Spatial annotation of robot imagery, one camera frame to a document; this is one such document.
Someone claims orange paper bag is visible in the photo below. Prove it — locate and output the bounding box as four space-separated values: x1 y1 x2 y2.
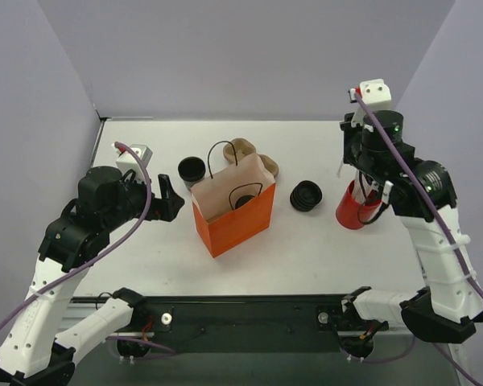
191 156 276 257

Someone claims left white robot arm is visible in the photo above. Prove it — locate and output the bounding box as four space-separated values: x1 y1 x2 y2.
0 166 184 385

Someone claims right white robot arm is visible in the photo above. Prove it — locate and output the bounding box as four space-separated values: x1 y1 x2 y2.
340 110 483 344

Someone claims red plastic cup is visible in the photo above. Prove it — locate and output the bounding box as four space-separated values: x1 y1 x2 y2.
336 180 382 230

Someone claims stack of black lids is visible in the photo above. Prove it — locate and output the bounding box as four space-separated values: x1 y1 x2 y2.
290 180 323 212

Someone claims brown cardboard cup carrier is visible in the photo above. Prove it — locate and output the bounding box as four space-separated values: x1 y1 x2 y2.
222 138 279 178

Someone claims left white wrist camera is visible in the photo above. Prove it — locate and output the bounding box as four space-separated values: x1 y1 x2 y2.
113 144 153 175

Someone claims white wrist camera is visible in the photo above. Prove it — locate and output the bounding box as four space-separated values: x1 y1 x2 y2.
349 78 392 112
113 144 153 175

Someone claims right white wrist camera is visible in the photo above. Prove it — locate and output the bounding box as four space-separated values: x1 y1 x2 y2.
349 78 392 112

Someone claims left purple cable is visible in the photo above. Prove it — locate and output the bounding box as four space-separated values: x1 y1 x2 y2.
0 141 176 360

